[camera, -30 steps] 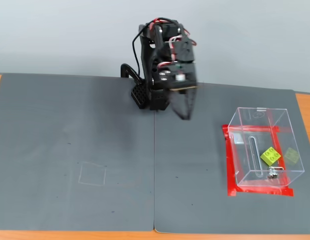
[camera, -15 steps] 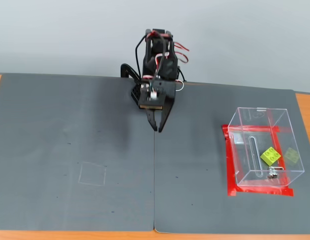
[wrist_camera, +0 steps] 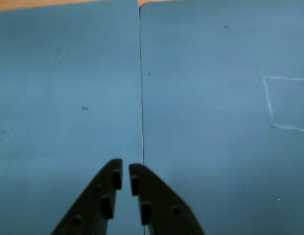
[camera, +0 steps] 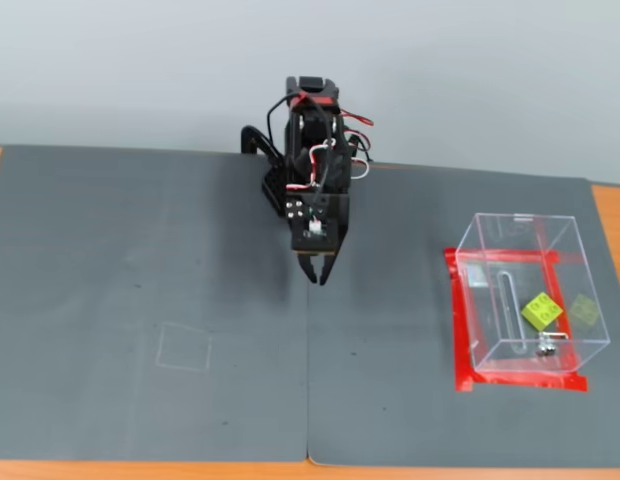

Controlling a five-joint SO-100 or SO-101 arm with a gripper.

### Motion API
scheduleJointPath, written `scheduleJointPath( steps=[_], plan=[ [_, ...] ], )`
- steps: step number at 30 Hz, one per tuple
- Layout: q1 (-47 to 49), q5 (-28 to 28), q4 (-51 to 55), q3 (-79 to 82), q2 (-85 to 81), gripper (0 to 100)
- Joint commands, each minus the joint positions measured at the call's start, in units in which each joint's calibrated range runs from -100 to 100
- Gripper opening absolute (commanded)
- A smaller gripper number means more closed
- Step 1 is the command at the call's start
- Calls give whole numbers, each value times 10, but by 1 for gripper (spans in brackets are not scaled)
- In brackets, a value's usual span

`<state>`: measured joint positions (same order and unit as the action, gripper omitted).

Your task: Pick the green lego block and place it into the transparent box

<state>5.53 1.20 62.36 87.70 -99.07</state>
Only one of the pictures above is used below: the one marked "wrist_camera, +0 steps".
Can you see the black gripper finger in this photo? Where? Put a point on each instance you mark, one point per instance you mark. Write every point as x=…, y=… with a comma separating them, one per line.
x=88, y=208
x=166, y=213

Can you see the grey mat with chalk square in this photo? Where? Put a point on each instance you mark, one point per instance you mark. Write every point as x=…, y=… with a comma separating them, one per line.
x=215, y=122

